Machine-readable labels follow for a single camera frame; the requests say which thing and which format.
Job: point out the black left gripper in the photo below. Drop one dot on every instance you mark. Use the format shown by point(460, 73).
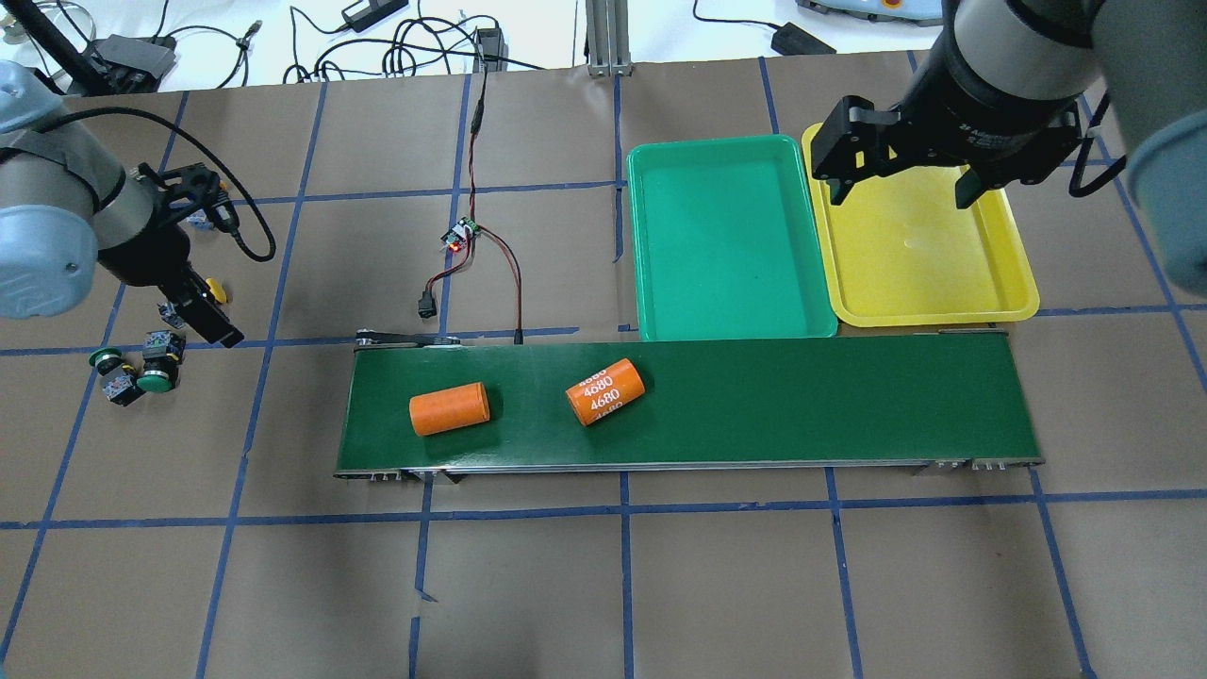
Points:
point(151, 257)

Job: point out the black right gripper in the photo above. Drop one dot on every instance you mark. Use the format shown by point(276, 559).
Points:
point(990, 108)

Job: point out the plain orange cylinder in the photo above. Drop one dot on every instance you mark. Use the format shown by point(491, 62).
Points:
point(437, 412)

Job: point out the orange 4680 battery cylinder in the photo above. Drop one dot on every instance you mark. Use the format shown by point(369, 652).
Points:
point(605, 392)

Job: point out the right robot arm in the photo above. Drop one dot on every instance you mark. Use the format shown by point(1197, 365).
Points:
point(1149, 55)

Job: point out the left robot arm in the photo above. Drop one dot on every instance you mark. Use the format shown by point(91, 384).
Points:
point(69, 205)

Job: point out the green push button right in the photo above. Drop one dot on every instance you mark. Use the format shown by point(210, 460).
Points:
point(162, 354)

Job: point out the green push button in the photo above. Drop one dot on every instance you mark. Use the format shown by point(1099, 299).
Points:
point(117, 379)
point(162, 354)

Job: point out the yellow plastic tray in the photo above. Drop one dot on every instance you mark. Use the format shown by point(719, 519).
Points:
point(898, 252)

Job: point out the green push button left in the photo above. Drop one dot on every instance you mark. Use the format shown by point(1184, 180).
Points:
point(117, 379)

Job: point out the black power adapter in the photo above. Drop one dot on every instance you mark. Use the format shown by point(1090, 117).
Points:
point(792, 40)

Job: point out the green plastic tray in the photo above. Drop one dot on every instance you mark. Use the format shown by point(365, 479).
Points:
point(724, 242)

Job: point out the green conveyor belt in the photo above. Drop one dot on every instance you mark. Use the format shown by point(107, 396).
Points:
point(871, 401)

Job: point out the small circuit board red LED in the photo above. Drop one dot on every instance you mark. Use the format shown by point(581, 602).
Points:
point(461, 235)

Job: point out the aluminium frame post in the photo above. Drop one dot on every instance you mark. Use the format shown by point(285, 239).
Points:
point(608, 39)

